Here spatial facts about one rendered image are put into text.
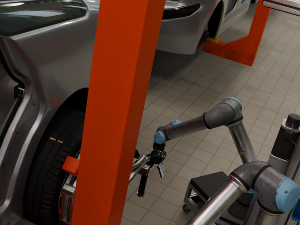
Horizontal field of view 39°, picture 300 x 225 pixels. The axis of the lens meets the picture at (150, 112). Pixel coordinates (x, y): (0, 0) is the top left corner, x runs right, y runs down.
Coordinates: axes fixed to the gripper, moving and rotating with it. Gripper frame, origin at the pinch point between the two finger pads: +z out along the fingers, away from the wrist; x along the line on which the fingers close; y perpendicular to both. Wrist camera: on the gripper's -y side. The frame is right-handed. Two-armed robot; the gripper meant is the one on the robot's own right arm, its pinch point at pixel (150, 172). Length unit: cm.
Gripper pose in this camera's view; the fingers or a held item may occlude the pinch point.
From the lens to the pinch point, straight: 248.5
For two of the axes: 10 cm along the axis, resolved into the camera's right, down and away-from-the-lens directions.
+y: 5.2, -5.5, -6.5
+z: -2.0, 6.7, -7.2
